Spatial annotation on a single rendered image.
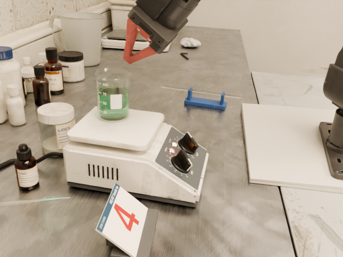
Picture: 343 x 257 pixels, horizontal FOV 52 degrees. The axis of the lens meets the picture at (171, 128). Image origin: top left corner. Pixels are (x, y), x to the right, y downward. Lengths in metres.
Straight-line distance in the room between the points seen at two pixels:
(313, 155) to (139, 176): 0.33
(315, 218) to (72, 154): 0.35
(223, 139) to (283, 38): 1.36
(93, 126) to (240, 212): 0.25
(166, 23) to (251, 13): 1.49
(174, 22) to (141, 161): 0.20
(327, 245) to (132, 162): 0.27
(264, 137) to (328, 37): 1.40
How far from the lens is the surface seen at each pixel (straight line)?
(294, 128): 0.76
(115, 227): 0.43
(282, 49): 2.02
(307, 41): 2.03
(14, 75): 0.82
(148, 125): 0.53
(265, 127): 0.74
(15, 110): 0.75
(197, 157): 0.55
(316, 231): 0.52
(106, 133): 0.51
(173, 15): 0.49
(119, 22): 1.66
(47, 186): 0.56
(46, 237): 0.47
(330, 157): 0.66
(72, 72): 0.99
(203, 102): 0.85
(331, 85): 0.65
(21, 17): 1.13
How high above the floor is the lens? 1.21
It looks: 26 degrees down
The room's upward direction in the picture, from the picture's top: 3 degrees clockwise
